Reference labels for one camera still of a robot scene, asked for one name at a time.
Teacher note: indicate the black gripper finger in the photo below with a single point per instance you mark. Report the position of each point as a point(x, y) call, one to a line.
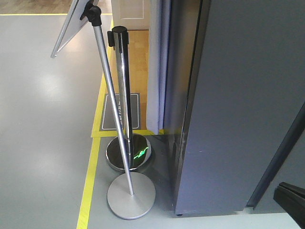
point(293, 204)
point(294, 189)

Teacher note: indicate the grey fridge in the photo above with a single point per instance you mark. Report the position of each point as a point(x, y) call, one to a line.
point(235, 103)

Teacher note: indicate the chrome stanchion post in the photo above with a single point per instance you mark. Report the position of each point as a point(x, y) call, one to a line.
point(138, 148)

